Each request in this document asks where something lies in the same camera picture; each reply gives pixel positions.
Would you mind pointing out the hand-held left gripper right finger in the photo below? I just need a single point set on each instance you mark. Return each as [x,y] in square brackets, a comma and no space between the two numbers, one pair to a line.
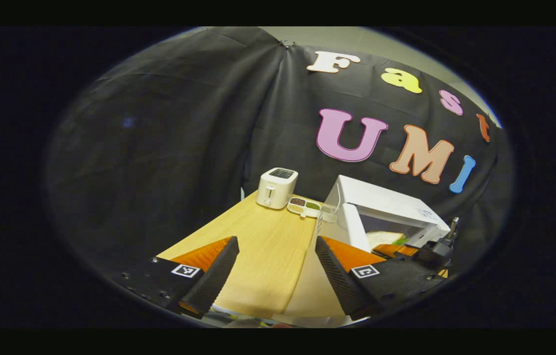
[337,281]

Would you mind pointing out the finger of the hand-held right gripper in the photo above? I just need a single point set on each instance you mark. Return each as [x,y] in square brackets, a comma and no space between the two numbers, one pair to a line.
[391,249]

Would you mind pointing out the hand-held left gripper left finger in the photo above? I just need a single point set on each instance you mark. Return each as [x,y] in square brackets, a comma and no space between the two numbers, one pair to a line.
[216,276]

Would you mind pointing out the sandwich with green lettuce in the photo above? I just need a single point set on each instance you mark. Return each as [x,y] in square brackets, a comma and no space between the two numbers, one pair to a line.
[381,239]

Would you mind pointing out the white microwave oven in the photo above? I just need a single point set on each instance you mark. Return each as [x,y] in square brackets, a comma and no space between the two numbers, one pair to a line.
[381,197]

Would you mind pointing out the divided white snack dish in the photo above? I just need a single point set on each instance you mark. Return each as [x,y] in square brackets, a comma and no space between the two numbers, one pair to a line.
[302,207]

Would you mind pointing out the white toaster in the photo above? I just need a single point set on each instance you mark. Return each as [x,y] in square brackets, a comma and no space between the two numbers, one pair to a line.
[275,192]

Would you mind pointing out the black backdrop cloth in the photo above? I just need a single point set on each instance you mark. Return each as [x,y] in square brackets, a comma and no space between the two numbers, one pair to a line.
[159,148]

